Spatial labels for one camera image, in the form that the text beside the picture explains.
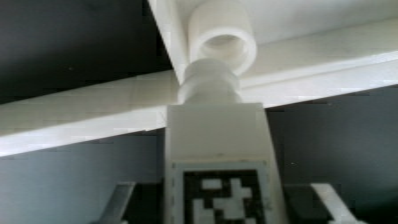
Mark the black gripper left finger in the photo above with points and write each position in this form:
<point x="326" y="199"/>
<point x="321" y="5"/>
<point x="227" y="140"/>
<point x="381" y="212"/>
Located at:
<point x="134" y="205"/>

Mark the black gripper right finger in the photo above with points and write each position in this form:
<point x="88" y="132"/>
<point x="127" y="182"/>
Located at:
<point x="318" y="206"/>

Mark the white table leg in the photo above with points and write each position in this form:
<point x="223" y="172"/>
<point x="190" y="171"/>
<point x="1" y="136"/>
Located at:
<point x="223" y="183"/>

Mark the white square table top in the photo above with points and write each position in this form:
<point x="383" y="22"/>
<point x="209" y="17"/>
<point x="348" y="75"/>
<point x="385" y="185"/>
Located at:
<point x="282" y="38"/>

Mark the white U-shaped obstacle fence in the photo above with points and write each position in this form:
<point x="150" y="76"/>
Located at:
<point x="120" y="107"/>

